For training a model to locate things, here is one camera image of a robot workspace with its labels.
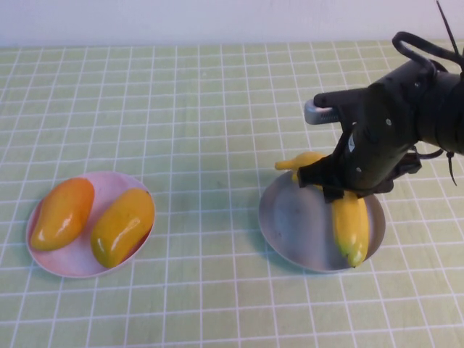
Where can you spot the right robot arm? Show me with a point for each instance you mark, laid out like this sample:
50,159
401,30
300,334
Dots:
446,108

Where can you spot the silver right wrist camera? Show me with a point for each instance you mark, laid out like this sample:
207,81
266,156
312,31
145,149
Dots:
320,113

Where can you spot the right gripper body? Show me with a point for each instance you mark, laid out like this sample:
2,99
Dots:
380,145

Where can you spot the thin black zip tie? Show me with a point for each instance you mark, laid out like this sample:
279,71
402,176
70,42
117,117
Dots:
447,27
450,163

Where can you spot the black right camera bracket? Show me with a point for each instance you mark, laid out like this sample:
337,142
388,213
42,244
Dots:
344,98

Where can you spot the blue-grey round plate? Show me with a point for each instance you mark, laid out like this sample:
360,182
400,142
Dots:
301,232

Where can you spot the yellow plastic mango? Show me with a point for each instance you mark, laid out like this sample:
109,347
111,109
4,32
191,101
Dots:
121,228

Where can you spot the green checkered tablecloth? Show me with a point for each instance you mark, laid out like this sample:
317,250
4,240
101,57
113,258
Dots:
217,127

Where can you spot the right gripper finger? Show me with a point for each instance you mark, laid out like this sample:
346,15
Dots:
315,174
333,195

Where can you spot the orange-tinted plastic mango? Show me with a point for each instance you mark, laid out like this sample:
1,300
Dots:
61,217

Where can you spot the pink round plate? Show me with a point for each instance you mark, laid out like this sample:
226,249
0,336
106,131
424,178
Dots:
87,261

